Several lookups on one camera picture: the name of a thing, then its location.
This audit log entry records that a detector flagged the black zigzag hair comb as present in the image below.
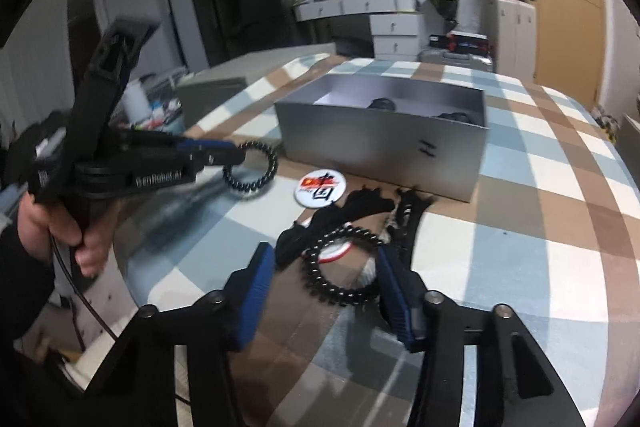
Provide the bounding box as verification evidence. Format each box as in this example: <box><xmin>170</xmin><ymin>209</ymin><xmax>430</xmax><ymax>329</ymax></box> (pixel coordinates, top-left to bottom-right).
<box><xmin>386</xmin><ymin>188</ymin><xmax>437</xmax><ymax>269</ymax></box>

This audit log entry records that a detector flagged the plaid bed cover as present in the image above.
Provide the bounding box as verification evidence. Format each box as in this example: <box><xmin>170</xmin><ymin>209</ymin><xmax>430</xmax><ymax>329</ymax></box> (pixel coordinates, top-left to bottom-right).
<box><xmin>115</xmin><ymin>53</ymin><xmax>639</xmax><ymax>426</ymax></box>

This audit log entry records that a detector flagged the wooden door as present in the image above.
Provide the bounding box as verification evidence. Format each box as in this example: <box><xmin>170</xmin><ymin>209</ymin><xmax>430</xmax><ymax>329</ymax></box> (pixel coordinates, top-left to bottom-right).
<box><xmin>532</xmin><ymin>0</ymin><xmax>605</xmax><ymax>109</ymax></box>

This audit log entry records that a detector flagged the person's left hand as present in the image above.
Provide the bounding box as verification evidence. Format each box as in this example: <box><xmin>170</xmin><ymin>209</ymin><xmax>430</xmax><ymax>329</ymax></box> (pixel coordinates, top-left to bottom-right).
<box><xmin>16</xmin><ymin>193</ymin><xmax>122</xmax><ymax>277</ymax></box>

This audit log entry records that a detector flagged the black red shoe box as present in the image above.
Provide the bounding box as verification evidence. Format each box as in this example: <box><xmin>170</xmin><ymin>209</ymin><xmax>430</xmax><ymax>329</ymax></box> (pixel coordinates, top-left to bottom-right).
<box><xmin>428</xmin><ymin>31</ymin><xmax>489</xmax><ymax>56</ymax></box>

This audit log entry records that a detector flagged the black long hair clip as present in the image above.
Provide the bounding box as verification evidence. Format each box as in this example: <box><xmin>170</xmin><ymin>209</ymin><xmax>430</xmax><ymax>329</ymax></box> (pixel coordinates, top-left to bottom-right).
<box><xmin>276</xmin><ymin>186</ymin><xmax>395</xmax><ymax>271</ymax></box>

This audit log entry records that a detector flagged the white bottle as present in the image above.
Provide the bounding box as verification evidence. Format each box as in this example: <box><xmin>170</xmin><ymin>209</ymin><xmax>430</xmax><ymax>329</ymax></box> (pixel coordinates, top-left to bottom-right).
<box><xmin>122</xmin><ymin>79</ymin><xmax>152</xmax><ymax>124</ymax></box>

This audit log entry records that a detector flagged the silver aluminium suitcase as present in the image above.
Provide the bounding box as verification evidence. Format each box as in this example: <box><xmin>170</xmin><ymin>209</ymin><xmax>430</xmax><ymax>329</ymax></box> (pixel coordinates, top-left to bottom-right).
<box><xmin>419</xmin><ymin>48</ymin><xmax>494</xmax><ymax>72</ymax></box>

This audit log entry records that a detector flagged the grey bed footboard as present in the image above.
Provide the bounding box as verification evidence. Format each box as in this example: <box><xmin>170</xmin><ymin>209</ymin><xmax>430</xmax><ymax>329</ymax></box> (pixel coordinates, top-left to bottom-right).
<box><xmin>616</xmin><ymin>114</ymin><xmax>640</xmax><ymax>185</ymax></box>

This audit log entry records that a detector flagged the grey open cardboard box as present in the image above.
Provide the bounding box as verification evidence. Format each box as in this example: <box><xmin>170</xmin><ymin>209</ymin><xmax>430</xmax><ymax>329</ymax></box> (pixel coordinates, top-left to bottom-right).
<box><xmin>274</xmin><ymin>74</ymin><xmax>488</xmax><ymax>202</ymax></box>

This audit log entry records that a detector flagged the red white round badge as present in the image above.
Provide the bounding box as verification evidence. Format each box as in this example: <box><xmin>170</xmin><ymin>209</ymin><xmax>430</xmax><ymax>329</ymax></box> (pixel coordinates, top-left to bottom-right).
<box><xmin>294</xmin><ymin>169</ymin><xmax>347</xmax><ymax>209</ymax></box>

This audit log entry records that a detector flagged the white drawer desk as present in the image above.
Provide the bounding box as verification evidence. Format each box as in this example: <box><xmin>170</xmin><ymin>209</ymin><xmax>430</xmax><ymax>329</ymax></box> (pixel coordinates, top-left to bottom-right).
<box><xmin>294</xmin><ymin>0</ymin><xmax>425</xmax><ymax>62</ymax></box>

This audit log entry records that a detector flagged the black spiral hair tie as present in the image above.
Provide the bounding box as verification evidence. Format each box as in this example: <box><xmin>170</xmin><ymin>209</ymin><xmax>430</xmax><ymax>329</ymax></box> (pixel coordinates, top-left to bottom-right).
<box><xmin>300</xmin><ymin>225</ymin><xmax>386</xmax><ymax>308</ymax></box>
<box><xmin>221</xmin><ymin>141</ymin><xmax>279</xmax><ymax>198</ymax></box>

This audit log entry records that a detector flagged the beige upright suitcase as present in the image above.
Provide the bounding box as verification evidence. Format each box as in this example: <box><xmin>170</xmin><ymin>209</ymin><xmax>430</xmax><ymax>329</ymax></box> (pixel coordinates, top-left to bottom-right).
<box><xmin>487</xmin><ymin>0</ymin><xmax>537</xmax><ymax>82</ymax></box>

